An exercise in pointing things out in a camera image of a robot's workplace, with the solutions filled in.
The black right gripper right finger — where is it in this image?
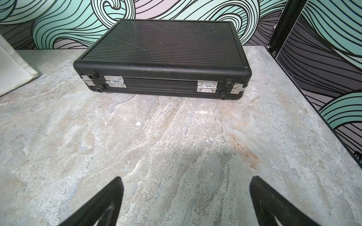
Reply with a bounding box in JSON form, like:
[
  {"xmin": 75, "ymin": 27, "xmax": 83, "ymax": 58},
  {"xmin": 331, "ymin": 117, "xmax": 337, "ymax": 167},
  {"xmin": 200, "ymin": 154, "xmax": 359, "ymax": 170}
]
[{"xmin": 249, "ymin": 176, "xmax": 319, "ymax": 226}]

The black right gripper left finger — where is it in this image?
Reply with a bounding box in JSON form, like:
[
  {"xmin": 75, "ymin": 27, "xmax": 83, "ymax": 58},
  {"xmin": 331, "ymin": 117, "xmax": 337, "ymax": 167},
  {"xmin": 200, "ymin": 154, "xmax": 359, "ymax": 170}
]
[{"xmin": 60, "ymin": 177, "xmax": 124, "ymax": 226}]

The white canvas tote bag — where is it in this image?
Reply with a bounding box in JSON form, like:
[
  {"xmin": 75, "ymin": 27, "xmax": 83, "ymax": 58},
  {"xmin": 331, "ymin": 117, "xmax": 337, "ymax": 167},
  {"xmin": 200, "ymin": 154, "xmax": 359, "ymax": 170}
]
[{"xmin": 0, "ymin": 36, "xmax": 40, "ymax": 96}]

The black ribbed hard case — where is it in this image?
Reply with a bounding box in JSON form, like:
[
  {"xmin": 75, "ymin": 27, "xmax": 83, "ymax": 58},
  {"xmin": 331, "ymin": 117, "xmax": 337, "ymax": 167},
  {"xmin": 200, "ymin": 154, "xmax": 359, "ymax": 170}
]
[{"xmin": 73, "ymin": 19, "xmax": 252, "ymax": 100}]

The black corner frame post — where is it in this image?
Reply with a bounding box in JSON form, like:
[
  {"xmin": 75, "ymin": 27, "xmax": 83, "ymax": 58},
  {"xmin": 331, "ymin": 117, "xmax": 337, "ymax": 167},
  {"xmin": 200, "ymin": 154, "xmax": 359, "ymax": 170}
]
[{"xmin": 266, "ymin": 0, "xmax": 308, "ymax": 59}]

